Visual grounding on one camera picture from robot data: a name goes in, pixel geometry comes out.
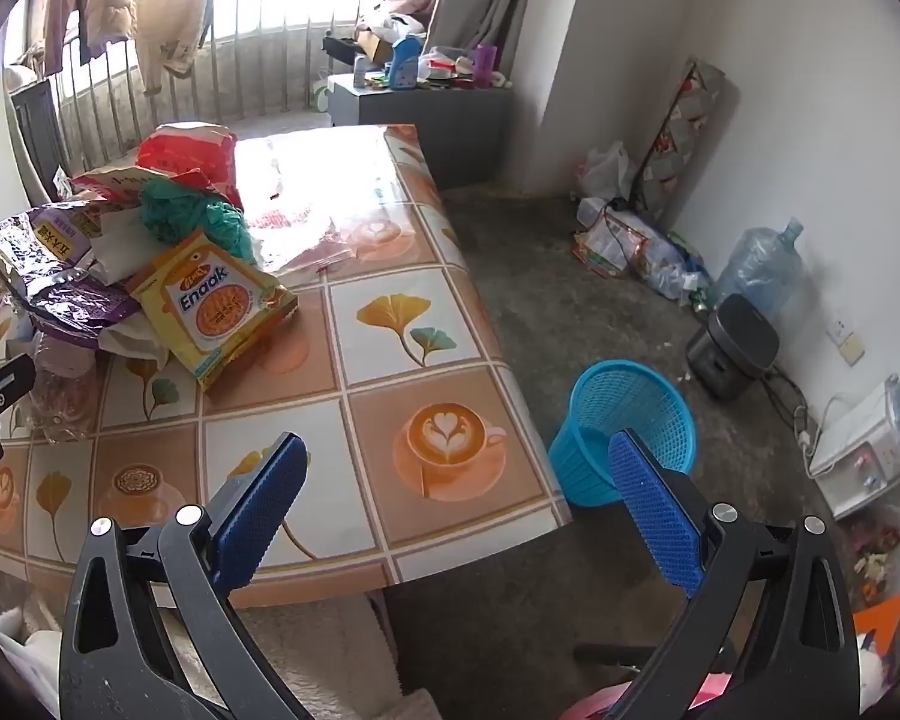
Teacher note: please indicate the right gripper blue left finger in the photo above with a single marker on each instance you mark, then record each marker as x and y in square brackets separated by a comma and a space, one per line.
[248, 510]

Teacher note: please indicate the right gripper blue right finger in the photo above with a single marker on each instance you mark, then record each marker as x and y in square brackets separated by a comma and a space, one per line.
[671, 536]

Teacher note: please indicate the purple snack bag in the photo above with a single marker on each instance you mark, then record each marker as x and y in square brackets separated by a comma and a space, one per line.
[45, 266]

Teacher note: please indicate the yellow Enaak snack packet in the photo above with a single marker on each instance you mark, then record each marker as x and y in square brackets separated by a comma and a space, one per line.
[208, 307]

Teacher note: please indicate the red white paper bag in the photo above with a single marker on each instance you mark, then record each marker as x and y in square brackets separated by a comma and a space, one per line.
[193, 155]

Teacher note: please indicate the floor trash pile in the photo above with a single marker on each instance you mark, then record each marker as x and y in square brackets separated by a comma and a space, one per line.
[617, 243]

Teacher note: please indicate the patterned tablecloth table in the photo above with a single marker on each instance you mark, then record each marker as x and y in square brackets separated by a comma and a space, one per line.
[423, 454]

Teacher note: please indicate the black rice cooker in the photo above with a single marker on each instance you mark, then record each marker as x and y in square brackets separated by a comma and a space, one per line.
[733, 348]

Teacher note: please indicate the white water dispenser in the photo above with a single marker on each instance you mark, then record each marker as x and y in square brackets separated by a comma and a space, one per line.
[858, 458]

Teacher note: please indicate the orange box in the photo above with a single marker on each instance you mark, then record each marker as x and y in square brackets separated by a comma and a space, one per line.
[878, 630]

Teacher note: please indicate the green plastic bag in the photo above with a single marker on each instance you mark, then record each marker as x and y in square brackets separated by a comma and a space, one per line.
[171, 212]

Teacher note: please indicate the empty blue water jug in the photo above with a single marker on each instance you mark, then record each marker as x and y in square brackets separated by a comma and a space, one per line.
[765, 268]

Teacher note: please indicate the white plastic bag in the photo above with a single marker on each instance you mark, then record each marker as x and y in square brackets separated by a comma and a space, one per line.
[607, 174]

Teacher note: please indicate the grey cabinet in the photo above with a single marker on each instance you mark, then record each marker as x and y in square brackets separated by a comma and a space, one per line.
[461, 131]

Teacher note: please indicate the folded patterned mat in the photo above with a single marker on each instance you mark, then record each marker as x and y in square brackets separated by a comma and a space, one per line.
[699, 89]

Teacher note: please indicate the blue detergent bottle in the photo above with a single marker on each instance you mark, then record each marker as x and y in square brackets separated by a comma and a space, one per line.
[404, 64]

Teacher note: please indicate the purple cup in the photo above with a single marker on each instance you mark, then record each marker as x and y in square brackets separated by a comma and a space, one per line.
[484, 65]

